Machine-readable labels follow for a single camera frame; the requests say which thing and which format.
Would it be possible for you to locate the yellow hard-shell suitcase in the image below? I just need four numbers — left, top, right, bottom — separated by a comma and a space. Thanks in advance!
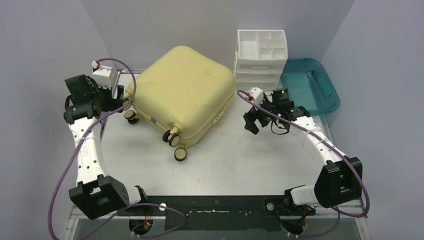
123, 45, 236, 162

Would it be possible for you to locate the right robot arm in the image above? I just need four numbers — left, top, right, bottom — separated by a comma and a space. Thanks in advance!
237, 87, 363, 214

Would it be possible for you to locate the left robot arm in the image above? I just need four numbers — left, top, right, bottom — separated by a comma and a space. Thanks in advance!
63, 74, 150, 220

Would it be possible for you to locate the teal transparent plastic tray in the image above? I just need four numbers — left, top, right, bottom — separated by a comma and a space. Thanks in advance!
280, 58, 340, 116

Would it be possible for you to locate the white plastic drawer organizer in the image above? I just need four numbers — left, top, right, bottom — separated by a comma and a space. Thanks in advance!
233, 29, 288, 91

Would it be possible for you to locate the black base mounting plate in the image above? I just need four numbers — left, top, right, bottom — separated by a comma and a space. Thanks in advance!
127, 195, 316, 232

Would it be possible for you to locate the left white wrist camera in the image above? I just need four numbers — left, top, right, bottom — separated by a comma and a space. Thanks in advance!
90, 60, 115, 90

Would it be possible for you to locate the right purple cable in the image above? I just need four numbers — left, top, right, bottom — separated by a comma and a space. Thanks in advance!
236, 90, 371, 239

